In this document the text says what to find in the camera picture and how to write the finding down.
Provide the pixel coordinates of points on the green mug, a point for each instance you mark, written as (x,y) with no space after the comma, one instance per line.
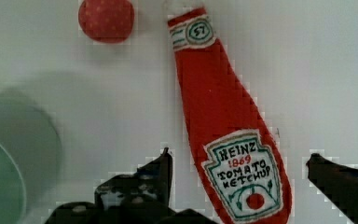
(29,156)

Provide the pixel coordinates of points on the red plush ketchup bottle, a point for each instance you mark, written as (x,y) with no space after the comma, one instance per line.
(238,162)

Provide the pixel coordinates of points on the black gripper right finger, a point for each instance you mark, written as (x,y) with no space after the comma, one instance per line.
(339,183)

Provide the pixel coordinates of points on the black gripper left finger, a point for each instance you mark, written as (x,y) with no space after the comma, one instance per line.
(140,198)

